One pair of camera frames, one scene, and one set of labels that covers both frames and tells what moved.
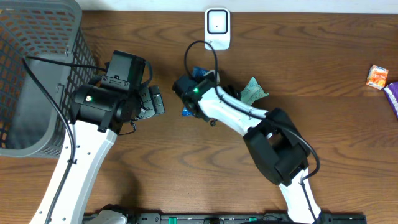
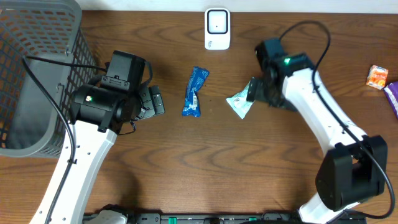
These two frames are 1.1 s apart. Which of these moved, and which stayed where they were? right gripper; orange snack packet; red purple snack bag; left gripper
Moved: right gripper
Stayed: red purple snack bag; left gripper; orange snack packet
